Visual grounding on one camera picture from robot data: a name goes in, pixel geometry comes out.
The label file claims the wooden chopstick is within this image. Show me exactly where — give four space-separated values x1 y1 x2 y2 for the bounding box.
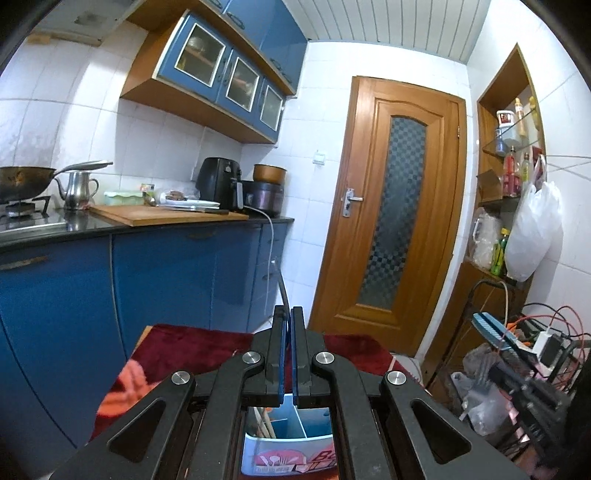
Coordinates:
256 407 276 438

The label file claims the steel table knife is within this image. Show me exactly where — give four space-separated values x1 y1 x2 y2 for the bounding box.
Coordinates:
271 259 290 320

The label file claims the blue kitchen cabinet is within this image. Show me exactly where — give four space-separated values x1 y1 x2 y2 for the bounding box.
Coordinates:
1 215 290 479

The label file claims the clear plastic bag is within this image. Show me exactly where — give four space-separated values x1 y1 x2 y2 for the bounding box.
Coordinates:
451 344 509 437

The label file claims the short steel fork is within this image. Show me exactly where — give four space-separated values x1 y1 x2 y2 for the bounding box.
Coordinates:
463 353 496 413

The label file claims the light blue utensil box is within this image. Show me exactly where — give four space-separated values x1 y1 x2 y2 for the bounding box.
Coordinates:
242 394 337 476

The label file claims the red and peach blanket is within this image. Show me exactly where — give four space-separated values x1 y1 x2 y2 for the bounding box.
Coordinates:
91 324 410 438

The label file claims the wooden door with glass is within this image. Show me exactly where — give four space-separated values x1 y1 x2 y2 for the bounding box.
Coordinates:
310 76 467 356

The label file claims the rice cooker pot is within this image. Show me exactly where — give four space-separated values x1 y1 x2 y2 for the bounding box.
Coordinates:
242 164 287 218

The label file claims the black air fryer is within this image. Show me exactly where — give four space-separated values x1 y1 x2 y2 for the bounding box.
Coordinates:
195 157 242 210

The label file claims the wooden cutting board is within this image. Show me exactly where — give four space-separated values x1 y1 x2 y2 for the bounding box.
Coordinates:
89 205 249 227

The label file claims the white plastic bag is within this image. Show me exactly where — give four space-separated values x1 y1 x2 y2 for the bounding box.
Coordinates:
505 181 563 282

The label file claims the steel kettle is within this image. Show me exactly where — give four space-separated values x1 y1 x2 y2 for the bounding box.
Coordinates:
54 170 100 211

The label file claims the black wok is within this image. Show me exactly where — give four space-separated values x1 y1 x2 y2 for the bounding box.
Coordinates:
0 161 113 205

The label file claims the black wire rack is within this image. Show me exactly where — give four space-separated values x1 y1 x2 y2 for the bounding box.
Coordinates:
424 278 591 471

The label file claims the white cable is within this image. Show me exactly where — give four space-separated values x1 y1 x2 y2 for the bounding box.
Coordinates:
241 204 279 324

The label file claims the silver door handle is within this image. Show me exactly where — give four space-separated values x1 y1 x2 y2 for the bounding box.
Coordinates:
342 188 363 218

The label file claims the wooden wall shelf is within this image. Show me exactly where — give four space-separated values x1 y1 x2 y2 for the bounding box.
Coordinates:
421 43 548 384

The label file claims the blue upper wall cabinet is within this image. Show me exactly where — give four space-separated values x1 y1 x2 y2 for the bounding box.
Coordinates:
121 0 308 144

